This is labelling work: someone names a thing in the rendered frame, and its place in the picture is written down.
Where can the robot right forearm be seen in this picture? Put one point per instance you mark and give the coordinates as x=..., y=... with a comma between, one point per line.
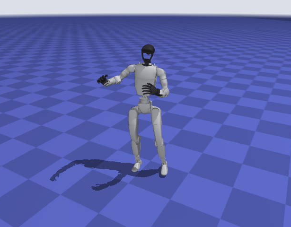
x=111, y=81

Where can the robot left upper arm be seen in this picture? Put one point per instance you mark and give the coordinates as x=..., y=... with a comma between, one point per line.
x=163, y=78

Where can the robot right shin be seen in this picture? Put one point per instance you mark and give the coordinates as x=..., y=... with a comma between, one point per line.
x=136, y=150

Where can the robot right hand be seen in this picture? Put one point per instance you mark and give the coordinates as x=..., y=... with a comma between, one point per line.
x=102, y=79

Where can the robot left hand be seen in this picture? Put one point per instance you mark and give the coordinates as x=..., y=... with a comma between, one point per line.
x=151, y=89

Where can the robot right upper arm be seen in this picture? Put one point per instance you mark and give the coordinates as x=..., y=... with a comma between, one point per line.
x=125, y=73

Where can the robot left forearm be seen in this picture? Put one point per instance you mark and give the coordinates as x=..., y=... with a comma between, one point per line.
x=164, y=93

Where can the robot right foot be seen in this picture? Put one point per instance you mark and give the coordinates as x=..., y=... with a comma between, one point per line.
x=136, y=166

